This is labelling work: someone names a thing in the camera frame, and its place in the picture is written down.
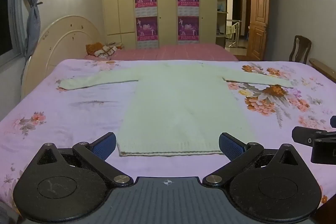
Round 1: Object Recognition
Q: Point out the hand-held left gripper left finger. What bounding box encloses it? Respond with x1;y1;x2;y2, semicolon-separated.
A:
25;132;133;188

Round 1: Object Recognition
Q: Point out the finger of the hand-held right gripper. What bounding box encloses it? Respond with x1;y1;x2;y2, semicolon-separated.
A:
291;126;336;146
311;137;336;164

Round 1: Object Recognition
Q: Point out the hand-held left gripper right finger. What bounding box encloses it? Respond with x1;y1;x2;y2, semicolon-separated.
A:
203;132;313;187

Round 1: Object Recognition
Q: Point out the white knit sweater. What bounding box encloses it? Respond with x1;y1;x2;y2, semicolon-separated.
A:
59;62;294;157

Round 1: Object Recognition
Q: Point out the floral lilac bed sheet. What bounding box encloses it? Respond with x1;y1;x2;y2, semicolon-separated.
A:
0;59;336;210

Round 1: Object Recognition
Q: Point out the wooden bed footboard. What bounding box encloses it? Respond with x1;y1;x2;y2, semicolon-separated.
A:
309;58;336;75

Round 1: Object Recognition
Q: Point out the dark wooden chair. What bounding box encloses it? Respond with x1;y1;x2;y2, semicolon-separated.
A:
289;35;312;64

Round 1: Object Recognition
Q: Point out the orange patterned pillow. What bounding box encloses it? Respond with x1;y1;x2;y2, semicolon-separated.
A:
86;42;118;59

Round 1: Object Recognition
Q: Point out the pink striped bed cover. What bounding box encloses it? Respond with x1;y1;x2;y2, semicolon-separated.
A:
84;43;239;62

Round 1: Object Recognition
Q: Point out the cream round headboard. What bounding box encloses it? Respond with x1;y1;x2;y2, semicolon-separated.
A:
20;15;103;101

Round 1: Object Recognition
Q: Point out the brown wooden door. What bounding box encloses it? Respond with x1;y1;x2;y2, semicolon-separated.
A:
247;0;270;61

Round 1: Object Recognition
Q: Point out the corner shelf unit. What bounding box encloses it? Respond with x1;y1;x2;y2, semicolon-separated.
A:
216;0;229;49

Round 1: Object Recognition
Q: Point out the grey blue curtain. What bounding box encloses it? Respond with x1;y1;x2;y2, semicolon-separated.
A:
18;0;44;58

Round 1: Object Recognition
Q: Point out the window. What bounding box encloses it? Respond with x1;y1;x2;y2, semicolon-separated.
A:
0;0;23;63

